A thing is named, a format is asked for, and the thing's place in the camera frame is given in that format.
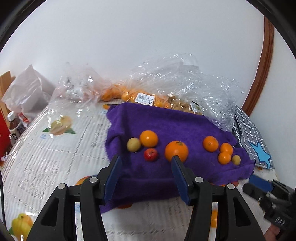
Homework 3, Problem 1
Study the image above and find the large orange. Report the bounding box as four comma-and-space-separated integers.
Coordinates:
165, 141, 189, 162

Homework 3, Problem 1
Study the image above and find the small yellow fruit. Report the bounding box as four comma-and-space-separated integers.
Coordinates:
231, 155, 241, 166

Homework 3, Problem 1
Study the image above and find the yellow-green round fruit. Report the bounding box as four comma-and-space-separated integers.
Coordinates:
126, 138, 142, 153

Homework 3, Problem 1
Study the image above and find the big orange mandarin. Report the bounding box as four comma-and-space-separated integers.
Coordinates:
203, 136, 219, 153

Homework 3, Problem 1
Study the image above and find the red small fruit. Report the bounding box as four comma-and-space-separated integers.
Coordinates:
144, 148, 159, 162

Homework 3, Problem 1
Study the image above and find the small orange mandarin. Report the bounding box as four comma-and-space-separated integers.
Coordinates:
218, 152, 231, 165

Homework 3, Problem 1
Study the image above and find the right hand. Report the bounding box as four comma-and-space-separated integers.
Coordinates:
264, 224, 280, 241

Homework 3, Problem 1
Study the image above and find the lone orange mandarin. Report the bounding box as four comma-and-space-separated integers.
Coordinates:
76, 176, 89, 185

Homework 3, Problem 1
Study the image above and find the grey checked cushion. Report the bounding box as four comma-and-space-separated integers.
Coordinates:
232, 106, 274, 170

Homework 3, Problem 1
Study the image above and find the purple towel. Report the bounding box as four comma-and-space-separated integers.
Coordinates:
102, 102, 254, 212

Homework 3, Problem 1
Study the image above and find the bag of nuts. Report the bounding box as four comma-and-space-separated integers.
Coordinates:
168, 95, 203, 115

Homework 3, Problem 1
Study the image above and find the bag of mandarins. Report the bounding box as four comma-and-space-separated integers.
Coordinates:
100, 83, 171, 109

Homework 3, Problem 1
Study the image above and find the crumpled clear bag left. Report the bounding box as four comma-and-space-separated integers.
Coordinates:
43, 63, 111, 136

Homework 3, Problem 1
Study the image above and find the clear plastic bag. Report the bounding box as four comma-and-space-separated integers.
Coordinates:
125, 53, 244, 131

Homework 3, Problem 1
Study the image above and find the drink bottle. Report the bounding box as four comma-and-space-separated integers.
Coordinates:
7, 111, 26, 146

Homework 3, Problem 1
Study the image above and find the red box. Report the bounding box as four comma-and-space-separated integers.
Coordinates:
0, 114, 11, 158

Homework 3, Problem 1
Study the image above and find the white paper bag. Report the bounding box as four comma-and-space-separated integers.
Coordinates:
1, 65, 56, 122

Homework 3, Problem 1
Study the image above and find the wooden chair back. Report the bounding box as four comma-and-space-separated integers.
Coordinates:
0, 71, 16, 118

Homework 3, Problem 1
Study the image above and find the brown door frame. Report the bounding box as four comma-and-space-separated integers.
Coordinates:
242, 17, 274, 116

